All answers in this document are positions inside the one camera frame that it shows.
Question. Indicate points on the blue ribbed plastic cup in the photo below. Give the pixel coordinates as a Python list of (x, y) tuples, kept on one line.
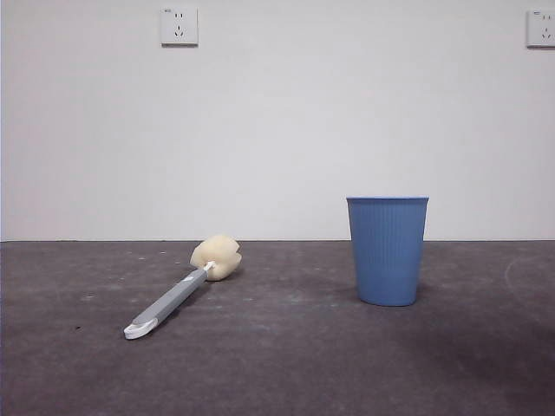
[(388, 251)]

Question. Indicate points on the white wall socket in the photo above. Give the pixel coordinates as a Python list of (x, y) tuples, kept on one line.
[(542, 28), (180, 26)]

